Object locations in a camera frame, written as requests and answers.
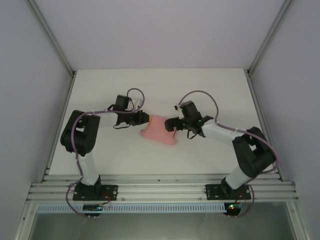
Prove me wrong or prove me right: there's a pink cloth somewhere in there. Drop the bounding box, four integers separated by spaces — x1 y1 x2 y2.
139 114 179 147

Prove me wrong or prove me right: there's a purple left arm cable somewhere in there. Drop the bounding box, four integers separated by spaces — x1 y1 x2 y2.
65 87 146 220

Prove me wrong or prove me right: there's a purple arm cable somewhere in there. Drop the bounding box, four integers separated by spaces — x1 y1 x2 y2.
176 89 280 220
65 87 146 220

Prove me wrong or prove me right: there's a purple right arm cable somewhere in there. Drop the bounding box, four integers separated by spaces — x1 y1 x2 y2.
176 89 280 220

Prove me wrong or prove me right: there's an aluminium mounting rail bed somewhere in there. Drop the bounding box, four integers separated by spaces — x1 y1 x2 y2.
26 174 300 201

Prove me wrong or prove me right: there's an aluminium table side rail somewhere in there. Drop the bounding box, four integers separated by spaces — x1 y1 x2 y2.
245 71 283 183
39 71 77 185

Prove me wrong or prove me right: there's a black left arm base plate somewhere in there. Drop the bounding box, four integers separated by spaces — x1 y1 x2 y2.
72 184 119 202

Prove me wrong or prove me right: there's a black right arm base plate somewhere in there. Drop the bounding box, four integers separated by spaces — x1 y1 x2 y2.
204 183 252 202

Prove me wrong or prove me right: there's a red wire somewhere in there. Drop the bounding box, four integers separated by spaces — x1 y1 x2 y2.
101 191 113 206
236 191 251 204

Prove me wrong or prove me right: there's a slotted grey cable duct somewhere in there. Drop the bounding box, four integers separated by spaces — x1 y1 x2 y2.
36 202 225 214

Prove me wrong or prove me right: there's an aluminium frame post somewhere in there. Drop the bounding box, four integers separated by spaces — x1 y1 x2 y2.
24 0 77 79
245 0 295 77

